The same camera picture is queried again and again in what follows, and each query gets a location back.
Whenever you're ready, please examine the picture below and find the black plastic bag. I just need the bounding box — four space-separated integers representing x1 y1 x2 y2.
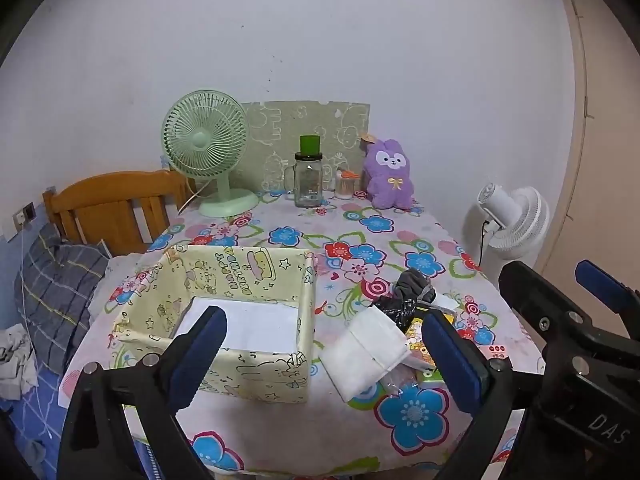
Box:
372 296 427 333

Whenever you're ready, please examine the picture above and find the white face mask pack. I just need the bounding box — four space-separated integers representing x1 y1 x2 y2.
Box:
320 307 410 402

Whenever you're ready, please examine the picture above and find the green tissue pack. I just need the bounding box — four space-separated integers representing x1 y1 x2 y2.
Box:
414 368 444 388

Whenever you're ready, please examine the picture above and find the yellow brown snack box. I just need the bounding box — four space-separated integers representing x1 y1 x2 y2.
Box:
402 318 436 372

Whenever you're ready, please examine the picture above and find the grey drawstring pouch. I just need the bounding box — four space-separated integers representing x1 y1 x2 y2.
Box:
392 268 436 304

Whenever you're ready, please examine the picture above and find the white standing fan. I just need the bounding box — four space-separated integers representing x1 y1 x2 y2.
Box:
460 182 551 264

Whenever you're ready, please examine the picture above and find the crumpled white cloth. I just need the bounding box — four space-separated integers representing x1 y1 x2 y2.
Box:
0 324 38 401

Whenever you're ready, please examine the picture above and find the grey plaid pillow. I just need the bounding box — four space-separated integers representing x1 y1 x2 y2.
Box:
14 223 111 376

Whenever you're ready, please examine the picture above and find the yellow cartoon storage box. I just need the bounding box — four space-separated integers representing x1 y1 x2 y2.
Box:
112 244 316 404

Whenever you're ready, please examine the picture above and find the wooden bed headboard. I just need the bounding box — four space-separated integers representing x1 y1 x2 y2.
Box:
42 169 186 256

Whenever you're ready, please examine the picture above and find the floral tablecloth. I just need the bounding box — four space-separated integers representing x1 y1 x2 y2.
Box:
58 194 544 478

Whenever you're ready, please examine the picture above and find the purple plush bunny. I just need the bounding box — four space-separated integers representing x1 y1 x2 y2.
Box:
363 139 414 210

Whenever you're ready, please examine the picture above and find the toothpick jar orange lid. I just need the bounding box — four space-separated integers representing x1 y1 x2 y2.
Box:
334 169 360 200

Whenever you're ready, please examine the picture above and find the glass mason jar mug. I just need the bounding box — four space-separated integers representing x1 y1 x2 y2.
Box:
284 152 323 208

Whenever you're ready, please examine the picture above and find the green desk fan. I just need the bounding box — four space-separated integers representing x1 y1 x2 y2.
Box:
160 89 258 218

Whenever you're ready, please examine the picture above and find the green patterned board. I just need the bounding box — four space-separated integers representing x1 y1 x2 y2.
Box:
230 101 370 192

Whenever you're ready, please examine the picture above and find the green cup on jar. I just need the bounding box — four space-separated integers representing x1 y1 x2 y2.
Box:
299 134 321 156

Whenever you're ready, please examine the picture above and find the black fan cable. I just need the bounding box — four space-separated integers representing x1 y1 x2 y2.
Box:
476 216 490 269

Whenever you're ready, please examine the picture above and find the white fan cable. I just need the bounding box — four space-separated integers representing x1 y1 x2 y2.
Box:
177 176 214 217

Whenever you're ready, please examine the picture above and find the wall power outlet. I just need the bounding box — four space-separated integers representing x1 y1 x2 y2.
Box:
12 202 36 231

